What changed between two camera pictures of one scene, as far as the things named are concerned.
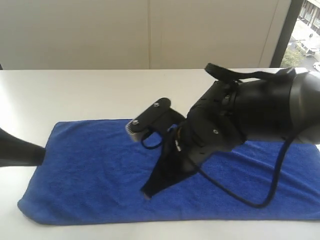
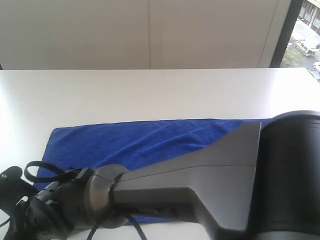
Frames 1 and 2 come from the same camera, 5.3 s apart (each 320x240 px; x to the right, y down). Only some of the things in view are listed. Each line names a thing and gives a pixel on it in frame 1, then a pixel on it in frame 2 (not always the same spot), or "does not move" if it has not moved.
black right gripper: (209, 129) → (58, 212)
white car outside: (315, 65) does not move
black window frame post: (286, 33) does not move
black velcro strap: (289, 73) → (65, 176)
